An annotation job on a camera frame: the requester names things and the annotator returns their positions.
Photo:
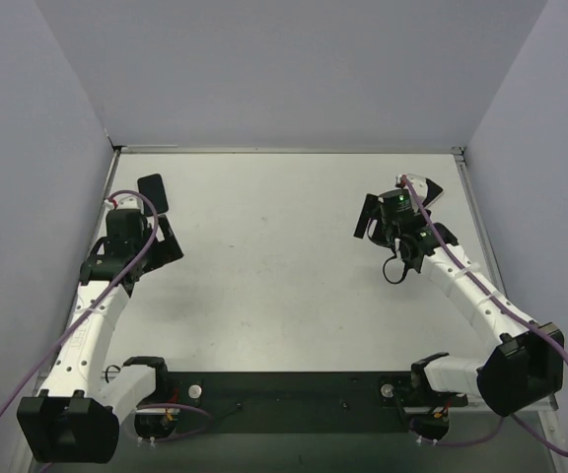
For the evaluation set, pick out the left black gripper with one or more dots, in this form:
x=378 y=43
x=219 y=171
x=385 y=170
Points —
x=167 y=241

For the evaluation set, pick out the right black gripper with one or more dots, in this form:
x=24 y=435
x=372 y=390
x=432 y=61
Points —
x=366 y=217

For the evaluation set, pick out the black phone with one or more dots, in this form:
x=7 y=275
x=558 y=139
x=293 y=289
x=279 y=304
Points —
x=152 y=187

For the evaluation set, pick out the beige phone case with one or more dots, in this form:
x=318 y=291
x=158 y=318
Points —
x=434 y=192

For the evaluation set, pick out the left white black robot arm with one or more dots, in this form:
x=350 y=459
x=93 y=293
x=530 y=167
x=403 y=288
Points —
x=75 y=417

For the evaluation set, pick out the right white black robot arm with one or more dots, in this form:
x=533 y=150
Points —
x=521 y=364

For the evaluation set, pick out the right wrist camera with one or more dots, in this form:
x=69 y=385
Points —
x=414 y=179

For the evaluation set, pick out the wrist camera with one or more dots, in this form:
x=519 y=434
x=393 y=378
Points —
x=414 y=179
x=125 y=201

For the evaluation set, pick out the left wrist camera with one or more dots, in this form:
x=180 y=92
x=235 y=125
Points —
x=125 y=201

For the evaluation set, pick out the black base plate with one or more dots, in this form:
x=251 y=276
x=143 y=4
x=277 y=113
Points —
x=287 y=403

